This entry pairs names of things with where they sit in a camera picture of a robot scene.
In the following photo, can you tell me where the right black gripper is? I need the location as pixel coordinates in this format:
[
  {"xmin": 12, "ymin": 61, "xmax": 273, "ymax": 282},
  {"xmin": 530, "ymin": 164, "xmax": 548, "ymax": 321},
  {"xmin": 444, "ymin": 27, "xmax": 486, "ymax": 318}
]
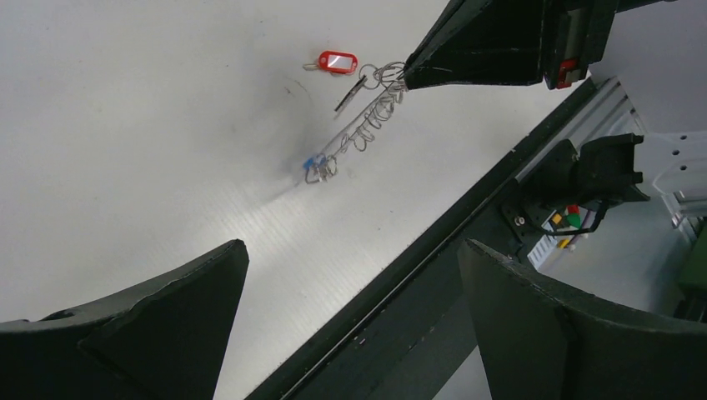
[{"xmin": 403, "ymin": 0, "xmax": 619, "ymax": 90}]

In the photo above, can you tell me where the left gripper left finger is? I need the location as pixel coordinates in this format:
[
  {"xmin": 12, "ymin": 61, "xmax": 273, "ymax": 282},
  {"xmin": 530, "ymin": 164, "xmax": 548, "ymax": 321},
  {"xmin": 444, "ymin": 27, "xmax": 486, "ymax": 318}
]
[{"xmin": 1, "ymin": 240, "xmax": 249, "ymax": 399}]

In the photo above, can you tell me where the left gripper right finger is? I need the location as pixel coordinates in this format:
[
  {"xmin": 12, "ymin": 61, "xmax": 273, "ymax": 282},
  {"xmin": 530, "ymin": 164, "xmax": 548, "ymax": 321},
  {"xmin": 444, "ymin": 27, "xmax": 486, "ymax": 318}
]
[{"xmin": 458, "ymin": 239, "xmax": 706, "ymax": 399}]

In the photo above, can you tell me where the red key tag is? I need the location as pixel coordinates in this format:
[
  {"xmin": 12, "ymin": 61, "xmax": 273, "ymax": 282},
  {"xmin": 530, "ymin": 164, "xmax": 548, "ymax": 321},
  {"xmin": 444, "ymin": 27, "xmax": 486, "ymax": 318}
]
[{"xmin": 303, "ymin": 50, "xmax": 359, "ymax": 75}]

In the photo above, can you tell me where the blue key tag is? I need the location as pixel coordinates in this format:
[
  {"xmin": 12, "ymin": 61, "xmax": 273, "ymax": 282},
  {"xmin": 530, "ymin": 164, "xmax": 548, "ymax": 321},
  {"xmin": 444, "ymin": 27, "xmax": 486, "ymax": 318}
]
[{"xmin": 303, "ymin": 154, "xmax": 327, "ymax": 171}]

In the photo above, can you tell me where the right white cable duct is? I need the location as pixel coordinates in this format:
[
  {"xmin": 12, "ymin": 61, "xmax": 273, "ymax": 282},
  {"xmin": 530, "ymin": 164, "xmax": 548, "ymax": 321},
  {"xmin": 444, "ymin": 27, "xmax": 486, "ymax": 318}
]
[{"xmin": 527, "ymin": 235, "xmax": 571, "ymax": 271}]

